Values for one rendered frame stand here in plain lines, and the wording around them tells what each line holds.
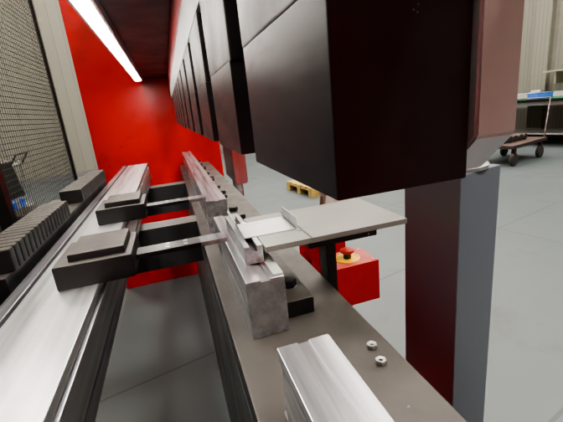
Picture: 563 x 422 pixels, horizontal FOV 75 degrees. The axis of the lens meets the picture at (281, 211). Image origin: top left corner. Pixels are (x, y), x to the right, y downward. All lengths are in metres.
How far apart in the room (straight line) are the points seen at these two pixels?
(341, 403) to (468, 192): 0.81
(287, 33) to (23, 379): 0.40
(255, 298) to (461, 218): 0.67
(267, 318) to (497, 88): 0.47
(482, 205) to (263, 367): 0.80
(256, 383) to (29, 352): 0.26
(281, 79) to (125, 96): 2.61
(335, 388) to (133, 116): 2.56
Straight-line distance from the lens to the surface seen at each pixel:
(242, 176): 0.59
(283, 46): 0.19
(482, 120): 0.18
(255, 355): 0.57
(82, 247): 0.65
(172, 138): 2.78
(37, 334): 0.54
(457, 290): 1.15
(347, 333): 0.59
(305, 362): 0.39
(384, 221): 0.67
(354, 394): 0.36
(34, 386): 0.44
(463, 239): 1.10
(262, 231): 0.66
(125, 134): 2.79
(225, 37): 0.34
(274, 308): 0.58
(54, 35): 10.90
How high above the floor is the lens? 1.21
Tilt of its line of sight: 16 degrees down
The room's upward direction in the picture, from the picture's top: 6 degrees counter-clockwise
